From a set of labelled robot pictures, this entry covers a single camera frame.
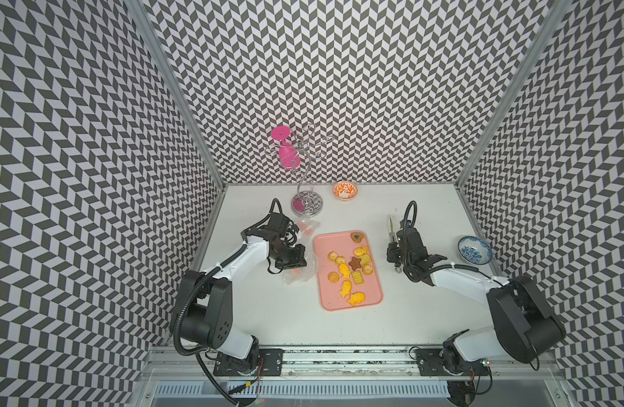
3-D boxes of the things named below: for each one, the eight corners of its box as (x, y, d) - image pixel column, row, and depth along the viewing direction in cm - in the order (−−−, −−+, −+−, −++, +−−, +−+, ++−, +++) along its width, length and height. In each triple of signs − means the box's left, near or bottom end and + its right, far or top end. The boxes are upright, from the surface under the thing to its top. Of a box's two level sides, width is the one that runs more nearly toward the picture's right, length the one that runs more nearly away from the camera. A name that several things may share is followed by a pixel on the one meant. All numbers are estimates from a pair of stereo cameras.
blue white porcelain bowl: (452, 259, 97) (459, 250, 92) (455, 242, 102) (462, 232, 97) (481, 270, 94) (491, 261, 89) (483, 252, 99) (492, 243, 94)
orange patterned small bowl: (332, 201, 113) (333, 196, 111) (332, 185, 119) (332, 181, 117) (358, 201, 113) (358, 196, 111) (356, 185, 119) (357, 181, 117)
